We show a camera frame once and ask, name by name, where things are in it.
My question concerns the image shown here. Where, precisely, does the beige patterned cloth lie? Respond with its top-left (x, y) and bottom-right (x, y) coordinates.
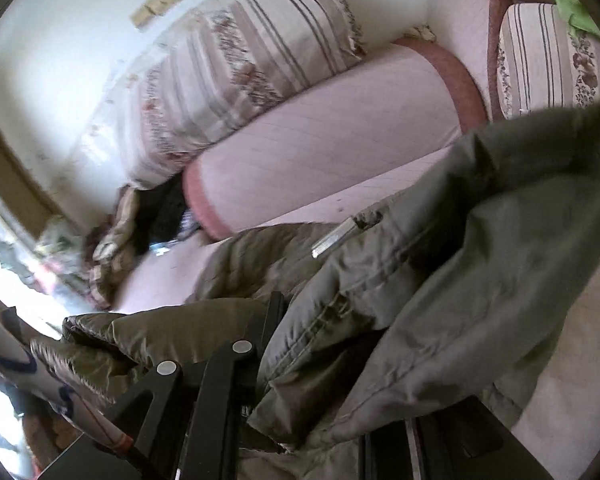
top-left (82, 187), bottom-right (146, 311)

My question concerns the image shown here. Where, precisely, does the striped floral sofa cushion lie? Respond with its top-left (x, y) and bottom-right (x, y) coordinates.
top-left (495, 2), bottom-right (600, 121)
top-left (130, 0), bottom-right (368, 191)

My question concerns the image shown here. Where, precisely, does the pink bolster cushion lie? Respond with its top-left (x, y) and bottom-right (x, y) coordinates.
top-left (182, 37), bottom-right (488, 241)

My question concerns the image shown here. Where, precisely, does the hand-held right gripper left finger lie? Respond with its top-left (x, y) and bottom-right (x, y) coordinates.
top-left (105, 290), bottom-right (287, 480)

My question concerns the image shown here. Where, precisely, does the olive quilted hooded jacket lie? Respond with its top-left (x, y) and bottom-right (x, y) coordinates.
top-left (30, 102), bottom-right (600, 480)

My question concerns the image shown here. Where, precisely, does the dark clothes pile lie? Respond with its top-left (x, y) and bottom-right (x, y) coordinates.
top-left (132, 180), bottom-right (191, 256)

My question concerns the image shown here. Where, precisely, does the green floral pillow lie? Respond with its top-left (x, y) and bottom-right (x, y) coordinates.
top-left (32, 215), bottom-right (88, 281)

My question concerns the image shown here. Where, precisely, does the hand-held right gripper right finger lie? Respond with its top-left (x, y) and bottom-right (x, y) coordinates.
top-left (357, 396), bottom-right (553, 480)

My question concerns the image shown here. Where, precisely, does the pink sofa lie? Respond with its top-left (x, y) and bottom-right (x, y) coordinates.
top-left (110, 0), bottom-right (600, 480)

